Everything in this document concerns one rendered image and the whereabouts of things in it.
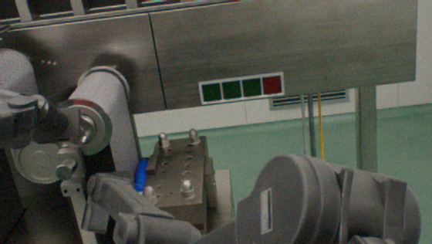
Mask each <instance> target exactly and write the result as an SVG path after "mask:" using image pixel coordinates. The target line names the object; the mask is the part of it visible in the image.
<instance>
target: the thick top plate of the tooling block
mask: <svg viewBox="0 0 432 244"><path fill-rule="evenodd" d="M199 139H200V141H201V142H200V143H199V144H189V138H176V139H170V140H169V143H170V146H168V147H166V148H159V146H158V145H159V143H158V141H156V144H155V146H154V154H158V156H159V162H158V165H157V170H156V173H155V175H148V176H147V180H146V182H145V185H144V188H143V190H144V189H145V188H146V187H147V186H150V187H152V188H153V189H154V193H156V195H157V199H158V203H157V204H156V205H154V206H155V207H158V208H159V209H160V210H161V211H164V212H166V213H170V214H172V216H173V217H175V219H176V220H178V221H184V222H189V223H190V224H191V225H196V224H203V223H205V211H206V196H207V187H206V182H205V177H204V164H205V158H206V157H208V143H207V138H206V136H200V137H199ZM184 180H188V181H190V182H191V184H192V187H194V192H195V194H196V196H195V197H194V198H192V199H190V200H183V199H182V197H181V195H182V193H181V189H182V187H181V185H182V182H183V181H184Z"/></svg>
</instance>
